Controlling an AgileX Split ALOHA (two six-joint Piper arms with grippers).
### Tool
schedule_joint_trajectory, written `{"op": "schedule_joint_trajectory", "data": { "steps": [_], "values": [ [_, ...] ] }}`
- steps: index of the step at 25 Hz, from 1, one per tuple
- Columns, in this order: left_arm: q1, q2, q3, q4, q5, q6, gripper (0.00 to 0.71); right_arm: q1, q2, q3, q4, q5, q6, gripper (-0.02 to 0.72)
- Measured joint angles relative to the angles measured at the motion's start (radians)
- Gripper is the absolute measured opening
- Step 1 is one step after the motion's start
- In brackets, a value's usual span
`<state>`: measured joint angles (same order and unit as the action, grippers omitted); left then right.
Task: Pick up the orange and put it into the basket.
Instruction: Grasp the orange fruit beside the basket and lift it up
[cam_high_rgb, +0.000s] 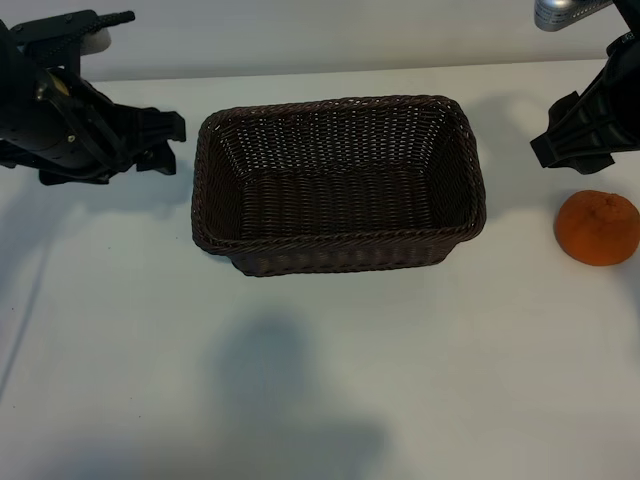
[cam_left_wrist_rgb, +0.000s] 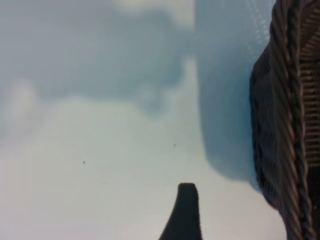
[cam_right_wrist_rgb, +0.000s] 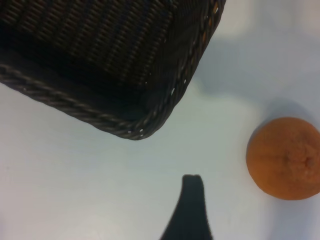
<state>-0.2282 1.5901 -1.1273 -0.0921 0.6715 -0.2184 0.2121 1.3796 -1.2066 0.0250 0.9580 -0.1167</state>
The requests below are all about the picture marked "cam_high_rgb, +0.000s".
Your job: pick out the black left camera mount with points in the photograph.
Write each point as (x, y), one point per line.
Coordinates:
(55, 35)

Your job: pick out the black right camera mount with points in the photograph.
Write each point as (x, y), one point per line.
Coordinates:
(627, 15)

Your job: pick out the dark brown wicker basket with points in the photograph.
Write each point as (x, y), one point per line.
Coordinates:
(340, 210)

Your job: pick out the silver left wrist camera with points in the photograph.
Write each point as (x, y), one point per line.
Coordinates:
(96, 41)

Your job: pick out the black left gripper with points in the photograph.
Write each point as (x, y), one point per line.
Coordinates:
(65, 145)

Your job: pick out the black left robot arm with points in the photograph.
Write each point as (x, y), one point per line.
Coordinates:
(15, 100)

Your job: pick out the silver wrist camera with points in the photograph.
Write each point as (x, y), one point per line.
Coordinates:
(96, 41)
(560, 12)

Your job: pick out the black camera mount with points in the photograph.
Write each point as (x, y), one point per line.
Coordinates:
(627, 15)
(55, 35)

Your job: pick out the orange fruit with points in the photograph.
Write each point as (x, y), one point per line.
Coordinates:
(595, 230)

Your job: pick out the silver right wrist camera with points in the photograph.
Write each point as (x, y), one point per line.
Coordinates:
(560, 12)

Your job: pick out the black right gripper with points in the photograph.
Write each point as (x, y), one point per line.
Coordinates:
(622, 105)

